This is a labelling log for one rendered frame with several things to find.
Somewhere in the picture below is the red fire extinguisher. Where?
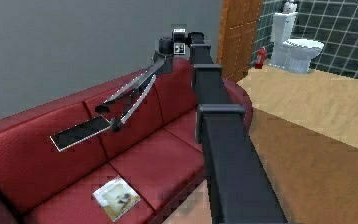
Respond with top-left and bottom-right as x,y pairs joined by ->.
254,46 -> 268,70

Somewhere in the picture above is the white toilet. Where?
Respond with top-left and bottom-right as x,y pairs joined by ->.
268,11 -> 325,75

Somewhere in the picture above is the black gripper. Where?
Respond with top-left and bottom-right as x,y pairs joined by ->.
94,37 -> 175,133

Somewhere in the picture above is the black radiophone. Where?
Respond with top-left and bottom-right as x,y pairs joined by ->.
49,115 -> 112,153

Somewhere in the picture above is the red sofa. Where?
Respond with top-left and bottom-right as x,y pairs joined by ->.
0,56 -> 255,224

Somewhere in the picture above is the brown wooden door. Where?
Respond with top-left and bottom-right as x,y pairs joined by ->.
216,0 -> 265,84

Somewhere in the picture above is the white spray bottle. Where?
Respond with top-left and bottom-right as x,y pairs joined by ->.
282,0 -> 299,15

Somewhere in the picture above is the white square book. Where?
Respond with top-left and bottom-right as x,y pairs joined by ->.
91,175 -> 142,223

